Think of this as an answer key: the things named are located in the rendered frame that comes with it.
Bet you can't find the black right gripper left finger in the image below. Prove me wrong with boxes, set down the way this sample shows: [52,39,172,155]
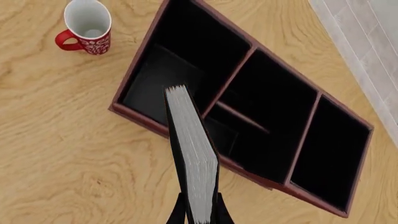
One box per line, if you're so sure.
[167,192,188,224]

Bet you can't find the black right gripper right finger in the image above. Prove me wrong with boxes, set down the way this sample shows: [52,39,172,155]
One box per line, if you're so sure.
[208,192,238,224]

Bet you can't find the black book with grey pages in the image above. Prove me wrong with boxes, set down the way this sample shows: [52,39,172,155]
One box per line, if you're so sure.
[164,83,221,224]

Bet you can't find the red-brown desk caddy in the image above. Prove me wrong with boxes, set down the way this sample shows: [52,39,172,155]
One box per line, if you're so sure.
[108,0,375,213]

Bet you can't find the red patterned mug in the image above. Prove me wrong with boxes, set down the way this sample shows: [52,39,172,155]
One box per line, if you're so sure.
[55,0,113,56]

